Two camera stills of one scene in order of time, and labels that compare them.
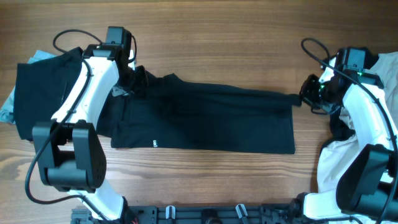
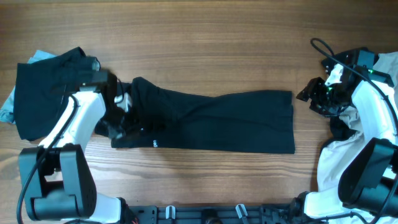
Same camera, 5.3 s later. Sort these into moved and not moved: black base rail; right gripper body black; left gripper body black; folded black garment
Moved: left gripper body black
Not moved: right gripper body black; folded black garment; black base rail
